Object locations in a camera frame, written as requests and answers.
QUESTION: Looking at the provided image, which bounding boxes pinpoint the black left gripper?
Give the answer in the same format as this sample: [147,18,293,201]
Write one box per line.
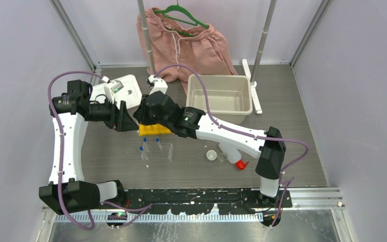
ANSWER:
[85,95,139,131]

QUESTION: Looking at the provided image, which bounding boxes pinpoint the blue-capped small test tube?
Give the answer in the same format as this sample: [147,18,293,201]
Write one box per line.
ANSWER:
[139,147,149,160]

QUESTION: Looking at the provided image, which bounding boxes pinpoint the white plastic squeeze bottle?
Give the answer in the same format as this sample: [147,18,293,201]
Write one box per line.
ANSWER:
[219,143,249,170]

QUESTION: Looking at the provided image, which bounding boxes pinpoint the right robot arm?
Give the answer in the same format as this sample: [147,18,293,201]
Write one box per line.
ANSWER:
[134,91,286,207]

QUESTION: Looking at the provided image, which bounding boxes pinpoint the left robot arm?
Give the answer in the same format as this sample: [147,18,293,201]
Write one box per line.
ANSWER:
[39,79,139,215]

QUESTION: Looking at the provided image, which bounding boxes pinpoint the yellow plastic test tube rack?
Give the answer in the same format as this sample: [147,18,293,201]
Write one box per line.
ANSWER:
[138,124,172,136]

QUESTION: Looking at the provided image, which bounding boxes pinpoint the white plastic lid tray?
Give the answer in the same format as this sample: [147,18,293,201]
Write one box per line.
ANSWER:
[90,75,142,109]

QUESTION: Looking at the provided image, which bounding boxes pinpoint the clear acrylic tube rack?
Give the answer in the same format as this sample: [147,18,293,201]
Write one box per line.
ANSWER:
[147,142,174,161]

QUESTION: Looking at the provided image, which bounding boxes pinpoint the left metal rack pole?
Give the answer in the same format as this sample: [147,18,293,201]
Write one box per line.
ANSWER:
[137,0,156,75]

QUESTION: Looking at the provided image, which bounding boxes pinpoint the metal rack pole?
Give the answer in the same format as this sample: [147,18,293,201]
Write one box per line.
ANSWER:
[137,0,156,75]
[241,0,277,114]

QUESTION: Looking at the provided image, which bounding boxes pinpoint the pink fabric shorts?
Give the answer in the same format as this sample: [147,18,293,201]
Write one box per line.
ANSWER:
[137,8,237,90]

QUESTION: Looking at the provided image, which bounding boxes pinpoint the small white cup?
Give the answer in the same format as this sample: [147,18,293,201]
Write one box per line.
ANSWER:
[206,150,218,161]

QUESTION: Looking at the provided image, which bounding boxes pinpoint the beige plastic bin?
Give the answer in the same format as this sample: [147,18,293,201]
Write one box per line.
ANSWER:
[186,74,253,125]

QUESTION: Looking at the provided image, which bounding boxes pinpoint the small clear glass beaker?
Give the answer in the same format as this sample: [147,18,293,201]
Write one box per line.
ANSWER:
[217,152,228,163]

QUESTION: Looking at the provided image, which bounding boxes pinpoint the right metal rack pole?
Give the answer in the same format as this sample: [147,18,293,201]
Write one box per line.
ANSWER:
[241,0,277,114]

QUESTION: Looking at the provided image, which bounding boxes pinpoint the green clothes hanger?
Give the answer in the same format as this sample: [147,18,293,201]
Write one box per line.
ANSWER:
[150,4,214,40]

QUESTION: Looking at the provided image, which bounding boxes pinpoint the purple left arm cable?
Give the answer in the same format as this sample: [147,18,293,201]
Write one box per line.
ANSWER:
[47,70,153,231]

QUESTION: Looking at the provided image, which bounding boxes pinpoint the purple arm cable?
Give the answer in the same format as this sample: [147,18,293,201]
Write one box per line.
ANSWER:
[147,63,310,229]
[47,70,153,231]

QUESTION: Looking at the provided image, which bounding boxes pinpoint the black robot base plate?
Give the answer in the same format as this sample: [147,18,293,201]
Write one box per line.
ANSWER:
[112,188,292,215]

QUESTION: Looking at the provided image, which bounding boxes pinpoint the white slotted cable duct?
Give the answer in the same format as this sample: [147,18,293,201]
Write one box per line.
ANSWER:
[55,211,263,223]

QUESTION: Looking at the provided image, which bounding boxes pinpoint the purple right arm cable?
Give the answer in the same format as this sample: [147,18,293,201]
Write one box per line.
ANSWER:
[147,63,310,229]

